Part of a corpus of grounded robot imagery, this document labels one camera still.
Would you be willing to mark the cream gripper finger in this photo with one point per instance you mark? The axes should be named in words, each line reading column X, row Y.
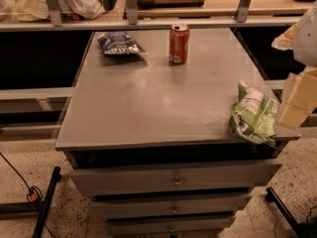
column 299, row 98
column 284, row 41

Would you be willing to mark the green jalapeno chip bag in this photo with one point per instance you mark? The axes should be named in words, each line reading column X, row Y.
column 253, row 117

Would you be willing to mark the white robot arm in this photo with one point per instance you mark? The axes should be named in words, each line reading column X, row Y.
column 305, row 38

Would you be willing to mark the red coke can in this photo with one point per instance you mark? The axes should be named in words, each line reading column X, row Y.
column 178, row 43

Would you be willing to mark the blue chip bag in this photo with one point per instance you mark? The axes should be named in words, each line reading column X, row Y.
column 119, row 43

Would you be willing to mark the middle grey drawer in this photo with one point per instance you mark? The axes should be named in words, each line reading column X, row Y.
column 171, row 205

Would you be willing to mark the grey drawer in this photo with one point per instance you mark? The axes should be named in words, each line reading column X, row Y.
column 171, row 205
column 174, row 177
column 169, row 225

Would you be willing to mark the black floor bar right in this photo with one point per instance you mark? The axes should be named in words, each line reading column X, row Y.
column 305, row 229

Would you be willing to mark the black floor bar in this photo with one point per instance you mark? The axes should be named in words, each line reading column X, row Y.
column 44, row 210
column 305, row 229

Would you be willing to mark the grey metal railing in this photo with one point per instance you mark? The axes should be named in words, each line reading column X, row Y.
column 161, row 14

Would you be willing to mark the grey drawer cabinet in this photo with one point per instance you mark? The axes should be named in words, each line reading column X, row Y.
column 142, row 110

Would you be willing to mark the bottom grey drawer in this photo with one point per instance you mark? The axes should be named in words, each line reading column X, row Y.
column 169, row 225

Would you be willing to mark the white cloth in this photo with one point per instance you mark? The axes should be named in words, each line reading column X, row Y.
column 49, row 10

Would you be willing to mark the top grey drawer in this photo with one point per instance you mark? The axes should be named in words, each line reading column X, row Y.
column 174, row 177

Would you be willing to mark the black floor bar left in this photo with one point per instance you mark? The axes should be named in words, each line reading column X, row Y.
column 44, row 210

